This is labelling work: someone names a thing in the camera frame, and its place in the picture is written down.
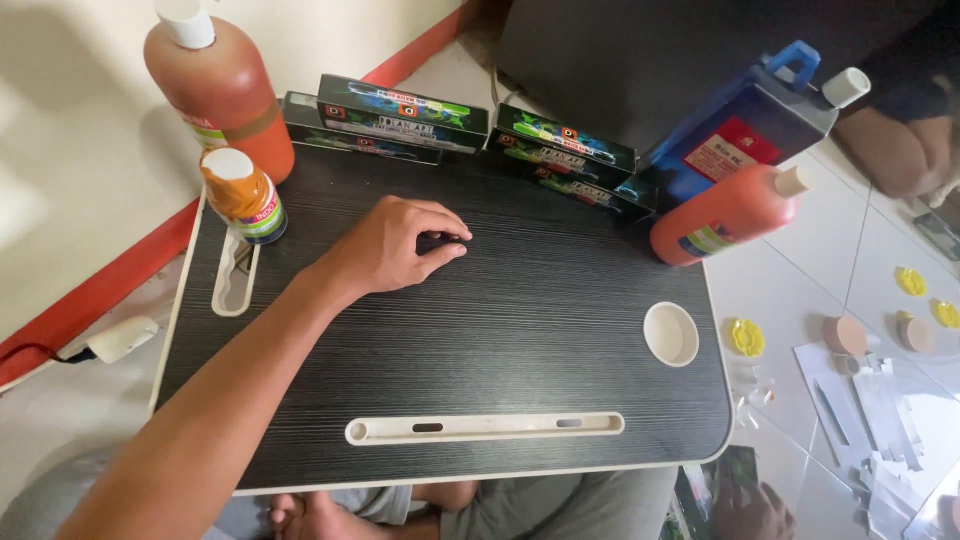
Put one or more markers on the person's right hand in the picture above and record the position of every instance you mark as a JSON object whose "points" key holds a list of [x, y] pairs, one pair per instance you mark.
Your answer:
{"points": [[754, 517]]}

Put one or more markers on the person's left hand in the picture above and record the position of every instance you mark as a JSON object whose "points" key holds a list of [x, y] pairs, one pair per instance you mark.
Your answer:
{"points": [[382, 251]]}

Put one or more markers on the dark printed packet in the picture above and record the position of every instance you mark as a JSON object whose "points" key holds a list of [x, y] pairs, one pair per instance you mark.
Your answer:
{"points": [[701, 487]]}

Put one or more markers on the small clear plastic bags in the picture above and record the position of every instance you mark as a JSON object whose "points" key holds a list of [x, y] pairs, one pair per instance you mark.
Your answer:
{"points": [[752, 394]]}

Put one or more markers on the thin grey tool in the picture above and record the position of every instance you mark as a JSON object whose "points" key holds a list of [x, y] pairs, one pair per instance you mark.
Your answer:
{"points": [[831, 412]]}

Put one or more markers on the black wood-grain lap desk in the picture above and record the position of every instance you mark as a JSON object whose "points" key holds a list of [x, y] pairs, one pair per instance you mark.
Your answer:
{"points": [[487, 330]]}

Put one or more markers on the black printed paint kit box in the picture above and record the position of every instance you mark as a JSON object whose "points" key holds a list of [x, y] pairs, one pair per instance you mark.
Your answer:
{"points": [[600, 195], [304, 124], [401, 112], [562, 146]]}

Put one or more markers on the small orange labelled bottle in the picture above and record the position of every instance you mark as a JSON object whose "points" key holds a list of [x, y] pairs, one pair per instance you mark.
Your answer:
{"points": [[244, 199]]}

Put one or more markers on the heap of clear plastic sheets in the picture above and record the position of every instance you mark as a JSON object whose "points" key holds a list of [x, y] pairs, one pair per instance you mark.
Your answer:
{"points": [[885, 435]]}

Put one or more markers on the yellow flower-shaped plastic piece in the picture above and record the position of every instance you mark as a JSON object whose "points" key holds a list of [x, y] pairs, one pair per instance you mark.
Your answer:
{"points": [[910, 282], [748, 337], [947, 314]]}

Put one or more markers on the person's grey shorts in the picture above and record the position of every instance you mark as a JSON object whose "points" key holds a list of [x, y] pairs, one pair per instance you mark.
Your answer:
{"points": [[570, 514]]}

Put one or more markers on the pink round sponge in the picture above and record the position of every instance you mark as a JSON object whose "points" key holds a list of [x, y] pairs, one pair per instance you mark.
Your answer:
{"points": [[916, 333], [844, 334]]}

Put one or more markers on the large orange paint bottle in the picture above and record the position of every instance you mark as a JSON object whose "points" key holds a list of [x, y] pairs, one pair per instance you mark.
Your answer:
{"points": [[221, 90]]}

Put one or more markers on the person's foot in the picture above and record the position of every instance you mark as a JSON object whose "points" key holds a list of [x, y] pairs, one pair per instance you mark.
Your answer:
{"points": [[330, 519]]}

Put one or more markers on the white power plug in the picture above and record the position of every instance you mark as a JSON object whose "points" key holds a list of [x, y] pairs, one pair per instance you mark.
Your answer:
{"points": [[124, 339]]}

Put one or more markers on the medium orange paint bottle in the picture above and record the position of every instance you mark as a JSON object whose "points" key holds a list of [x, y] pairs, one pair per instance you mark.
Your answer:
{"points": [[720, 217]]}

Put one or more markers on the dark grey mat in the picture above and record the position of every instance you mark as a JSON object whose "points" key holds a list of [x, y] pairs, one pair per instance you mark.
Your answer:
{"points": [[637, 60]]}

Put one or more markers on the blue jug with white cap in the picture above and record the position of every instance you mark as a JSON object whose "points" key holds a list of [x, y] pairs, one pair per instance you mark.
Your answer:
{"points": [[742, 135]]}

